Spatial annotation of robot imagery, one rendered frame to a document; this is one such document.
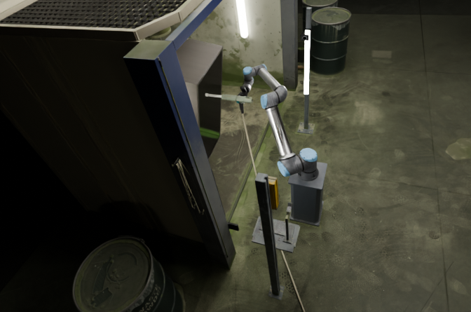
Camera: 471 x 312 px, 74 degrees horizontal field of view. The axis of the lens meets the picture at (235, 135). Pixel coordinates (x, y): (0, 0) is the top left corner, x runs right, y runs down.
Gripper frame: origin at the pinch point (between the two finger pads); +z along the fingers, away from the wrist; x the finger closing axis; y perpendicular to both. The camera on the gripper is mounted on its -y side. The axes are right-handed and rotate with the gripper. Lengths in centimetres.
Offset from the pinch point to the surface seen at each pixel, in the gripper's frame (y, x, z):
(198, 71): -55, 20, 27
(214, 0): -120, -10, 38
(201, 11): -123, -9, 57
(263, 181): -65, -57, 124
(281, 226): 20, -62, 108
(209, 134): 64, 47, -5
